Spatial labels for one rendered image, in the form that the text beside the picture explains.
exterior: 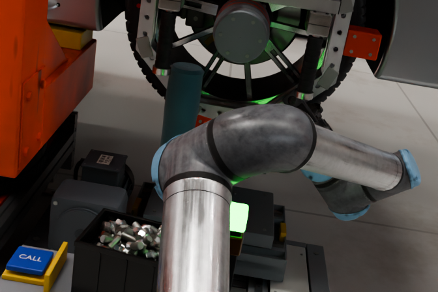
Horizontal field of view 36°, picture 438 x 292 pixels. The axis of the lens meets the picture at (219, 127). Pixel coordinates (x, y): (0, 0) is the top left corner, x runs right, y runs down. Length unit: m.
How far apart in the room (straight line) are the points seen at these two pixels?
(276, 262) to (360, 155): 0.79
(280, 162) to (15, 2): 0.63
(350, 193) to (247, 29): 0.46
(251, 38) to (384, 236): 1.31
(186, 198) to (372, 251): 1.58
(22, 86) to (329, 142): 0.65
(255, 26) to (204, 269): 0.77
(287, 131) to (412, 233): 1.76
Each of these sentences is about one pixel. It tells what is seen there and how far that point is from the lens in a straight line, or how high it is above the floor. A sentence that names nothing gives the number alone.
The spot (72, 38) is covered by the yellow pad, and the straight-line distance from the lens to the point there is 1.93.
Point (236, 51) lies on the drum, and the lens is 1.62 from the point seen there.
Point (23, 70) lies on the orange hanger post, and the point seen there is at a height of 0.77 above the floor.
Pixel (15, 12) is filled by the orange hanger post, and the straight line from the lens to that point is 1.40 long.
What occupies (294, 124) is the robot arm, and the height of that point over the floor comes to 0.85.
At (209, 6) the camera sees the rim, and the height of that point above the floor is 0.86.
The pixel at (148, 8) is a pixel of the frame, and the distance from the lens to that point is 1.77.
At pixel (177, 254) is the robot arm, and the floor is 0.68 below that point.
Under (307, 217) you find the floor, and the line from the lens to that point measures 2.68.
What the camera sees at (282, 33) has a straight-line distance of 1.96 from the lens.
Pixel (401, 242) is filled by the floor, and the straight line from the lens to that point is 2.69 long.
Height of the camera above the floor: 1.21
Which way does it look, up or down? 21 degrees down
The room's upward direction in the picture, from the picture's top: 9 degrees clockwise
